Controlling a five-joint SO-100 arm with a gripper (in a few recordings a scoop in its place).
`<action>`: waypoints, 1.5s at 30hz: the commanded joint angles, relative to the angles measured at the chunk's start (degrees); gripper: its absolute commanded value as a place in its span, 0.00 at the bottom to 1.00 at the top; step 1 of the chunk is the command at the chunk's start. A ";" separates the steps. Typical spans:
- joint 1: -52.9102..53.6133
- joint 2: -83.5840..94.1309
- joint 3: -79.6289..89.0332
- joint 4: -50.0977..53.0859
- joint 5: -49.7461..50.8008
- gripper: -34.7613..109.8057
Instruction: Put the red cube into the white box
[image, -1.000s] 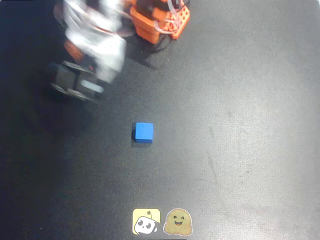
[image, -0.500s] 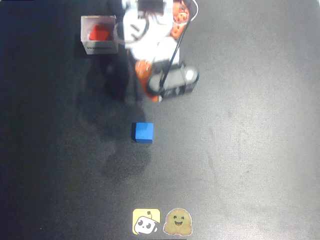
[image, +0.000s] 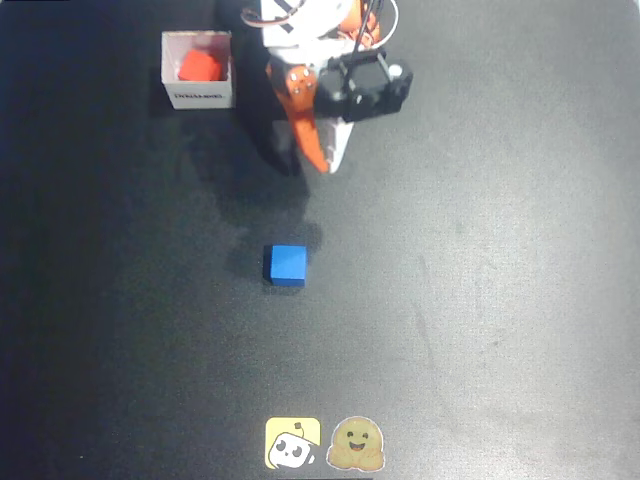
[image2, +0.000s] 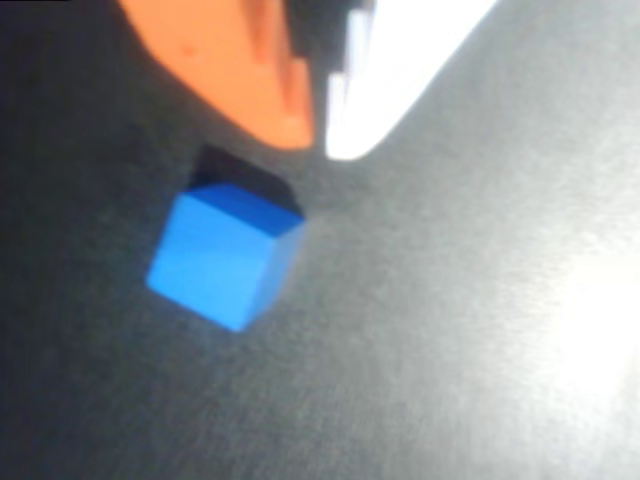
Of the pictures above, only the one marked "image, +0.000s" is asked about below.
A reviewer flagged hugging face emoji sticker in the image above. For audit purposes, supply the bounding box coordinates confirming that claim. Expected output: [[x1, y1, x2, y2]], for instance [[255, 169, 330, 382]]
[[326, 416, 386, 472]]

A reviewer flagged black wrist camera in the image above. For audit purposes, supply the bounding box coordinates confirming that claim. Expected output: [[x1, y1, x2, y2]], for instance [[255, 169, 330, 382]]
[[314, 49, 414, 124]]

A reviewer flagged red cube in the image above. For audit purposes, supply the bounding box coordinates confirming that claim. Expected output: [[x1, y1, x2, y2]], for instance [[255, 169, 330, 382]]
[[178, 48, 224, 82]]

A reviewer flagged white cardboard box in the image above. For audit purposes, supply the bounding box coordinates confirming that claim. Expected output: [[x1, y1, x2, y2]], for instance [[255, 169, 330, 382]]
[[160, 30, 236, 110]]

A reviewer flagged yellow robot face sticker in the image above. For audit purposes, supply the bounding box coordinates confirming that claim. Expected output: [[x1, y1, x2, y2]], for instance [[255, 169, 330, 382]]
[[264, 416, 322, 470]]

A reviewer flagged blue cube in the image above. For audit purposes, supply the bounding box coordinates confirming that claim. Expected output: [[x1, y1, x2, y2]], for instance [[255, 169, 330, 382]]
[[262, 244, 308, 288]]

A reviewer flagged orange robot base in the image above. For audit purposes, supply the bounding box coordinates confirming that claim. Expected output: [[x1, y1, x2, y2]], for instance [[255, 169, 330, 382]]
[[337, 0, 384, 50]]

